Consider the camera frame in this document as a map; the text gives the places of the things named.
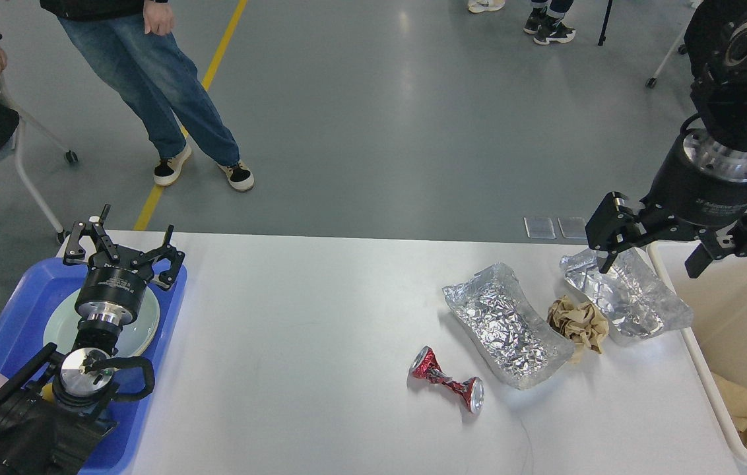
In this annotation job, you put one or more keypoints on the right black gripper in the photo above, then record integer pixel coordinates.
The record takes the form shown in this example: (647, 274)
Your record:
(701, 182)

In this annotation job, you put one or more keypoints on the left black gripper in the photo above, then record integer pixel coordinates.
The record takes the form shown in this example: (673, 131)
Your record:
(113, 290)

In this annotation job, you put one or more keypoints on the small foil sheet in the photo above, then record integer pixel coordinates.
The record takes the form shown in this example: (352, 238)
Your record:
(637, 303)

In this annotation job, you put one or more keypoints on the green ceramic plate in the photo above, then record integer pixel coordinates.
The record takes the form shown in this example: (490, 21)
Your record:
(61, 327)

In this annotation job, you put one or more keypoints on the teal ceramic mug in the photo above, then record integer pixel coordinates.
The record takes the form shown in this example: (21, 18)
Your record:
(47, 393)

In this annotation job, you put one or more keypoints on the large foil tray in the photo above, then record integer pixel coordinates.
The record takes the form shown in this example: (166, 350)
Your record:
(519, 346)

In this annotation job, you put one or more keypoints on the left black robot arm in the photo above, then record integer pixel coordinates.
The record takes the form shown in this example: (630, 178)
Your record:
(53, 409)

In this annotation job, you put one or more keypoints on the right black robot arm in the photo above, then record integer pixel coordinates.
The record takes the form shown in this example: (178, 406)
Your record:
(716, 43)

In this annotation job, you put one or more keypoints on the blue plastic tray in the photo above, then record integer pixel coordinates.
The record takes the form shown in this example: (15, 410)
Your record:
(22, 324)

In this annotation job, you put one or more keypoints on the crumpled brown paper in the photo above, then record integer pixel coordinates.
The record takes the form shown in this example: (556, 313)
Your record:
(582, 323)

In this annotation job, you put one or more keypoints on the chair with black jacket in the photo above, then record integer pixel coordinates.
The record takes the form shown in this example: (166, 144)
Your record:
(677, 48)

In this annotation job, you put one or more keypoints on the person in blue jeans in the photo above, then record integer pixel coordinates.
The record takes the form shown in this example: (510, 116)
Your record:
(131, 47)

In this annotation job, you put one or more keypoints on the white office chair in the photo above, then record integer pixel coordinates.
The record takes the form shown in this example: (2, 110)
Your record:
(16, 147)

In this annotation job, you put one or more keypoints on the person in black sneakers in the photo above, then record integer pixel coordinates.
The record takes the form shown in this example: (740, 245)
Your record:
(546, 25)

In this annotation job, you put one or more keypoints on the crushed red soda can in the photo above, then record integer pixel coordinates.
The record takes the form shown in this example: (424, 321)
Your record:
(426, 367)

